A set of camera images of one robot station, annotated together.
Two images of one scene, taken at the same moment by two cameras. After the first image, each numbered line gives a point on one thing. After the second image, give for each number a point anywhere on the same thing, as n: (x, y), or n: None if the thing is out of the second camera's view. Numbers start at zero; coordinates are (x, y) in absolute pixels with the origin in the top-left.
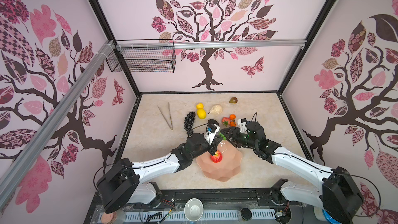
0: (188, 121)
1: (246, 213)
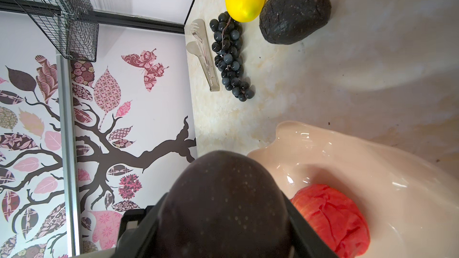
0: (227, 48)
1: None
